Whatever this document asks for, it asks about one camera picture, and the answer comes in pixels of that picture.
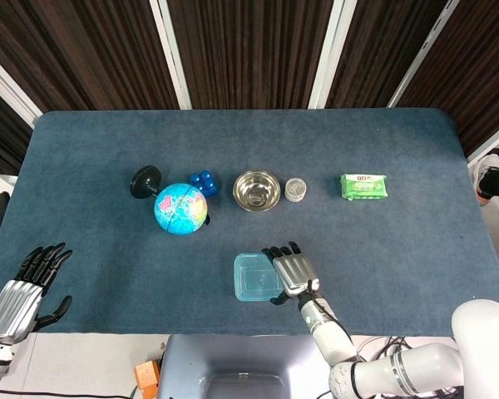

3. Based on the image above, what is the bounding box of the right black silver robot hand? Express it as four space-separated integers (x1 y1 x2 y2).
260 240 321 307

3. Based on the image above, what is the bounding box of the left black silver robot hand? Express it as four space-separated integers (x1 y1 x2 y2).
0 242 74 346

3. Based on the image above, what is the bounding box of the blue translucent plastic lid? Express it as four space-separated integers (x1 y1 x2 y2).
233 252 286 303

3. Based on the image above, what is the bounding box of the orange wooden block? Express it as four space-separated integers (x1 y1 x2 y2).
133 360 161 399

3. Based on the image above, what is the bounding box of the clear plastic food container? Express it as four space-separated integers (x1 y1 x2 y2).
235 254 284 302

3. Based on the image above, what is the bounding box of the small clear round jar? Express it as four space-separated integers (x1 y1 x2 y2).
284 177 307 204

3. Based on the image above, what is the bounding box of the stainless steel bowl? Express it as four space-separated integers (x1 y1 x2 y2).
232 169 282 213

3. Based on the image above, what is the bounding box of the grey robot torso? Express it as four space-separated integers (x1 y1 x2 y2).
156 334 333 399

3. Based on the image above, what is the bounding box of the green wet wipes pack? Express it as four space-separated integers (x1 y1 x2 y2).
338 173 388 202

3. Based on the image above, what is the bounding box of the blue toy building block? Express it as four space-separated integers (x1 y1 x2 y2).
190 169 217 198

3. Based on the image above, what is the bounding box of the globe with black stand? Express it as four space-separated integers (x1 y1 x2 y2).
129 165 212 236

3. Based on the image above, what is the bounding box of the blue fabric tablecloth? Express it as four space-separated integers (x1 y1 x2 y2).
0 108 499 337

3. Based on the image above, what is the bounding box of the white sneaker with black trouser leg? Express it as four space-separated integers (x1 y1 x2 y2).
469 152 499 207

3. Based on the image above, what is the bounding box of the white partition frame post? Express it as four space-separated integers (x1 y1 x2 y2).
307 0 358 110
467 131 499 168
388 0 462 109
148 0 192 111
0 45 42 128

